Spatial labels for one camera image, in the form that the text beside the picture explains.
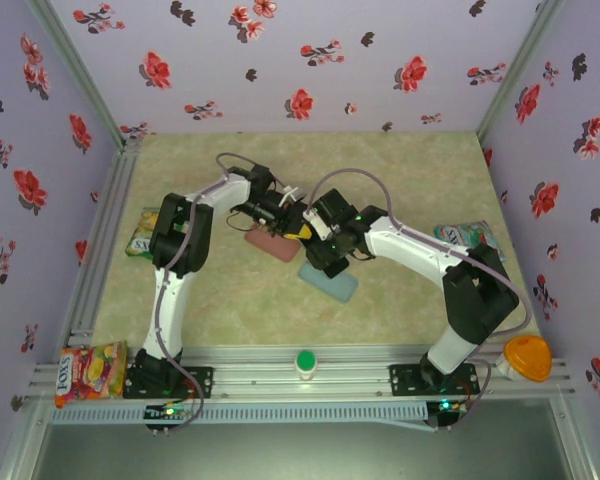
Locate grey metal panel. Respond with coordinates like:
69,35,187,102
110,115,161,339
32,422,579,480

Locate green push button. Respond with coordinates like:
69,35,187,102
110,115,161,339
293,349,320,382

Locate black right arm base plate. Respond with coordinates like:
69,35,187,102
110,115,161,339
388,363,480,399

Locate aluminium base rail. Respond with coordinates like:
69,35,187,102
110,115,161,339
29,343,577,401

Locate green candy bag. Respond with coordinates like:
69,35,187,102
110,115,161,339
124,209,161,260

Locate aluminium frame post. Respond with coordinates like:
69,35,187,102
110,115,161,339
474,0,566,146
549,394,600,480
0,394,54,480
27,0,131,146

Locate aluminium side rail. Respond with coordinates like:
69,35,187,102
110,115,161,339
69,137,144,349

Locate purple-grey arm cable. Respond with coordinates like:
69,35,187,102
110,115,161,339
307,168,534,434
149,152,294,436

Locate orange Fox's candy bag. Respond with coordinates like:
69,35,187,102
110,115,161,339
54,340,129,409

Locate black controller board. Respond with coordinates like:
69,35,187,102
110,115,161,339
143,403,194,432
427,398,470,431

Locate purple-grey right arm cable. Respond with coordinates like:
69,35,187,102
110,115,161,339
307,168,534,434

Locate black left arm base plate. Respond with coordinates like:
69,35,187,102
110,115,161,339
123,365,215,400

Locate grey slotted cable duct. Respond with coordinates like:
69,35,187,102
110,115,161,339
49,402,429,427

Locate purple-grey left arm cable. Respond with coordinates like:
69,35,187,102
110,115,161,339
149,152,294,436

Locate white cup with orange lid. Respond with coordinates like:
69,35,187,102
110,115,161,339
494,334,553,384

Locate teal candy bag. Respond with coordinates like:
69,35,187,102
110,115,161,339
432,219,507,263

